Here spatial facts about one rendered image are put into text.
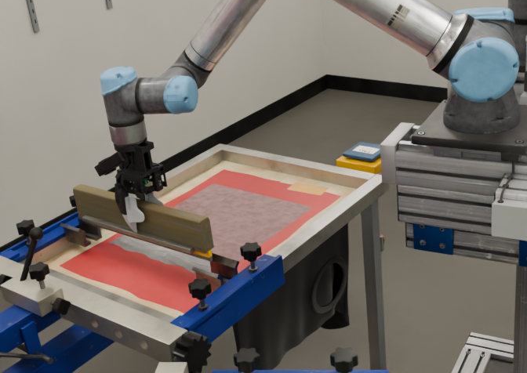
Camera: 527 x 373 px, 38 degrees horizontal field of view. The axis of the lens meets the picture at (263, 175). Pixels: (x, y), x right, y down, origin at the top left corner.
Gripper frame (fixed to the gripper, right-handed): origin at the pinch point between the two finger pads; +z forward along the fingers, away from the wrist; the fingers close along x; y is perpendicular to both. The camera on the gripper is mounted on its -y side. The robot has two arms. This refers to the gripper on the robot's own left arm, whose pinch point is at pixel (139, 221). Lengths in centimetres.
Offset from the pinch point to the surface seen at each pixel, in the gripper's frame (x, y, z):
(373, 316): 75, 12, 68
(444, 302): 146, 2, 108
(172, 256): 5.9, 1.7, 11.7
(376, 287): 76, 14, 57
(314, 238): 25.1, 29.0, 9.9
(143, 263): 1.0, -2.8, 12.2
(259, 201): 38.8, 2.3, 12.3
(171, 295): -5.7, 12.5, 12.2
